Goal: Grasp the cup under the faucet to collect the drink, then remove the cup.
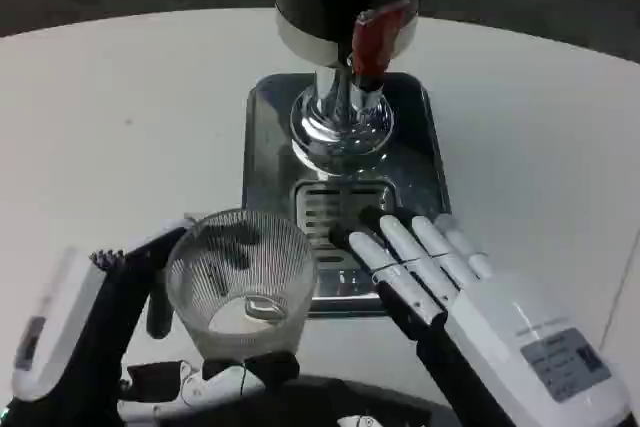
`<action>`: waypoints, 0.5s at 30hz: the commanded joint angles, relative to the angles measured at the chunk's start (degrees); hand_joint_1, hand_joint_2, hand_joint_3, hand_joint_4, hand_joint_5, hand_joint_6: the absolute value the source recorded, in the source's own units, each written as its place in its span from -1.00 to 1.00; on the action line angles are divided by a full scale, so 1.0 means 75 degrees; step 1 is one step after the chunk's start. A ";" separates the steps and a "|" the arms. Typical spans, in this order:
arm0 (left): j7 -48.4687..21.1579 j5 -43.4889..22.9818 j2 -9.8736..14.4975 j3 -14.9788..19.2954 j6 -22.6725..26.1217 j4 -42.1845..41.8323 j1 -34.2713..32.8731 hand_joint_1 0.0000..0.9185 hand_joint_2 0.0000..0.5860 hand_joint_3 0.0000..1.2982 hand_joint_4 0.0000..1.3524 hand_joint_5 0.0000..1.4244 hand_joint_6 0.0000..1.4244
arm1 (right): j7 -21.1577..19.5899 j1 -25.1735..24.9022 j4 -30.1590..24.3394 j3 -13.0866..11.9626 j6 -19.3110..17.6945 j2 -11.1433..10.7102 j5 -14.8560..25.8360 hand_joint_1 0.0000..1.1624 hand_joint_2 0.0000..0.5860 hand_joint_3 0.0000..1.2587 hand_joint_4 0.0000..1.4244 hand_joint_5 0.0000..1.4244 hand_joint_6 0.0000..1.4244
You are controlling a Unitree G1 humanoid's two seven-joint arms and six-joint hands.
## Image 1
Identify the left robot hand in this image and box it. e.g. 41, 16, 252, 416
0, 208, 301, 427

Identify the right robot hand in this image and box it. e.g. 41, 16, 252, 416
329, 205, 629, 427

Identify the clear ribbed glass cup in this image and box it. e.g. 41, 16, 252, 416
164, 207, 318, 361

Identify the steel drip tray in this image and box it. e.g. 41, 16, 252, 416
241, 71, 452, 318

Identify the black drink dispenser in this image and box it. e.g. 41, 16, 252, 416
273, 0, 425, 174

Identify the red dispenser tap handle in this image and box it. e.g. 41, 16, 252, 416
347, 0, 412, 79

